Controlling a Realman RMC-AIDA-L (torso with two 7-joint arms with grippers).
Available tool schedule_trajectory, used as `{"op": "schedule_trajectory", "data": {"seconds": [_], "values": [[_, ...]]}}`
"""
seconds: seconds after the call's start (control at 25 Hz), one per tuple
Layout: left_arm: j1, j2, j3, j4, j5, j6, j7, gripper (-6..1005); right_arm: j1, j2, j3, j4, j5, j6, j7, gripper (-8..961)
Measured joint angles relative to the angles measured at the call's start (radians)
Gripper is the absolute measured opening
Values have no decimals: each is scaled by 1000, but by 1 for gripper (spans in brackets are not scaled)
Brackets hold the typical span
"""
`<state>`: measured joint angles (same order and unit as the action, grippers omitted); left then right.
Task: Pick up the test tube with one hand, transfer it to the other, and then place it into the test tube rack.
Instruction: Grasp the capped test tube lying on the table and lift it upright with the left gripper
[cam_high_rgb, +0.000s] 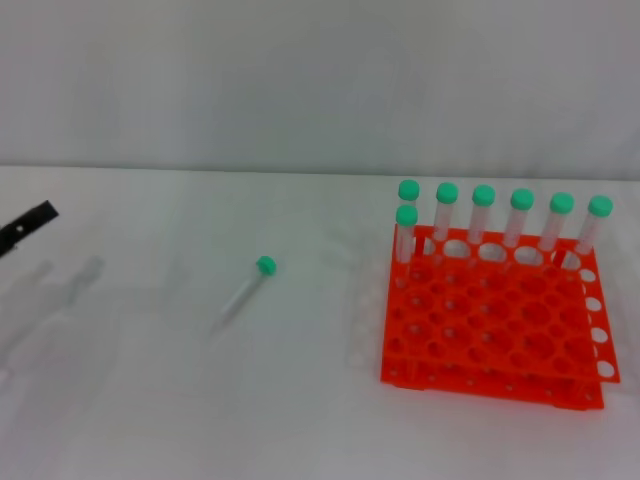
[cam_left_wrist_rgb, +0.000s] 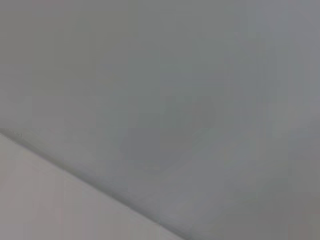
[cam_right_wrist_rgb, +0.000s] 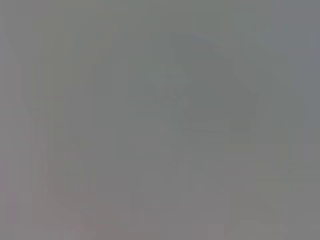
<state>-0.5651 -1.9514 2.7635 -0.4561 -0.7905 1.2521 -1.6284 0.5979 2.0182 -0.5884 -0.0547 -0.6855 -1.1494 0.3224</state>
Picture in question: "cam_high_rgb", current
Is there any green capped clear test tube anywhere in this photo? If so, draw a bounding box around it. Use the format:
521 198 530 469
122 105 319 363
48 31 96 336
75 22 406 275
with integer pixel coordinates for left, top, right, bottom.
466 184 497 247
212 255 280 337
394 204 420 290
431 182 461 247
536 191 575 255
397 179 424 251
501 188 536 250
568 195 615 262

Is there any orange plastic test tube rack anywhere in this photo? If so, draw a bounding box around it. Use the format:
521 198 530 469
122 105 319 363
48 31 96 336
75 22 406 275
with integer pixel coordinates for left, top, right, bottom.
378 223 622 411

